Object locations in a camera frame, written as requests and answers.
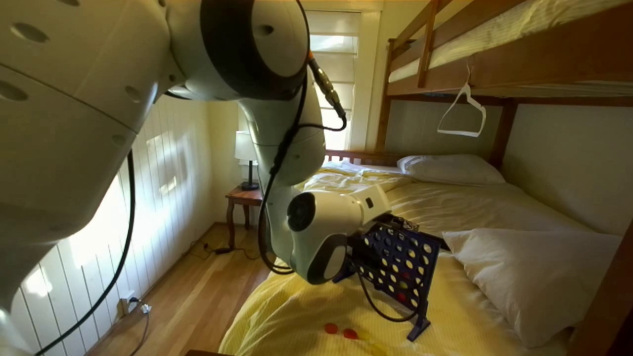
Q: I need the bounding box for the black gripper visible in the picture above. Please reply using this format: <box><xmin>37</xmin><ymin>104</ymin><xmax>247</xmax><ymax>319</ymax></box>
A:
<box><xmin>343</xmin><ymin>212</ymin><xmax>417</xmax><ymax>282</ymax></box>

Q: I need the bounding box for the blue connect four grid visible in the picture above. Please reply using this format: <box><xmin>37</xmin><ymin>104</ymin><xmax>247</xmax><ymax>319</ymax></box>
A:
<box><xmin>353</xmin><ymin>220</ymin><xmax>450</xmax><ymax>345</ymax></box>

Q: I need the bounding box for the yellow bed blanket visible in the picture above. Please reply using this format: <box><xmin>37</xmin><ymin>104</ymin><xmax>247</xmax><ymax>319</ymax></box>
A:
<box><xmin>217</xmin><ymin>165</ymin><xmax>599</xmax><ymax>356</ymax></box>

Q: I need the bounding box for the flat white pillow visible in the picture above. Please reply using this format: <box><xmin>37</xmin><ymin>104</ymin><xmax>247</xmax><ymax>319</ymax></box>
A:
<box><xmin>395</xmin><ymin>153</ymin><xmax>506</xmax><ymax>189</ymax></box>

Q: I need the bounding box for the white clothes hanger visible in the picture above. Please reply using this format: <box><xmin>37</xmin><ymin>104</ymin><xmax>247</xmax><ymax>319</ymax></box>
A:
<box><xmin>434</xmin><ymin>64</ymin><xmax>488</xmax><ymax>141</ymax></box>

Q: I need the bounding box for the plump white pillow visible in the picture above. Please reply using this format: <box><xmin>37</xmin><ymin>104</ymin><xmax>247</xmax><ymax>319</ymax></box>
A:
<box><xmin>438</xmin><ymin>228</ymin><xmax>624</xmax><ymax>351</ymax></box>

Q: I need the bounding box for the small wooden nightstand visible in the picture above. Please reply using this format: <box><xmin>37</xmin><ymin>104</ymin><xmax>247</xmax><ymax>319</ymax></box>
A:
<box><xmin>223</xmin><ymin>187</ymin><xmax>266</xmax><ymax>254</ymax></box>

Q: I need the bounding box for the table lamp with white shade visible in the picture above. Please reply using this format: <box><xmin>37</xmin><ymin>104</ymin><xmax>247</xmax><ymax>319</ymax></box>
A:
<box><xmin>233</xmin><ymin>129</ymin><xmax>262</xmax><ymax>195</ymax></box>

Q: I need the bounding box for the white window blind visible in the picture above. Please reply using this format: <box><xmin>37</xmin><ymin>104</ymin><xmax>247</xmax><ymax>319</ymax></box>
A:
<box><xmin>304</xmin><ymin>9</ymin><xmax>365</xmax><ymax>155</ymax></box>

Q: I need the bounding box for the bunk mattress with pale sheet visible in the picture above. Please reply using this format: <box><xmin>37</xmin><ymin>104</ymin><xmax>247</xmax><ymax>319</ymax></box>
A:
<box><xmin>385</xmin><ymin>0</ymin><xmax>633</xmax><ymax>86</ymax></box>

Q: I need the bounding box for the black power cord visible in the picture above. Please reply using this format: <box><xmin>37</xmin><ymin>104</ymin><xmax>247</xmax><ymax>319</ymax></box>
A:
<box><xmin>195</xmin><ymin>222</ymin><xmax>233</xmax><ymax>258</ymax></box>

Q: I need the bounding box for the wooden bunk bed frame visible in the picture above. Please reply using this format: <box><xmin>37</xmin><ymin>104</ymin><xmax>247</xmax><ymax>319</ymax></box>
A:
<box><xmin>320</xmin><ymin>0</ymin><xmax>633</xmax><ymax>356</ymax></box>

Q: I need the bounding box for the white wall outlet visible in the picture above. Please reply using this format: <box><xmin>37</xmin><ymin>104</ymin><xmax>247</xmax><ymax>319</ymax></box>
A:
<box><xmin>114</xmin><ymin>296</ymin><xmax>154</xmax><ymax>321</ymax></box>

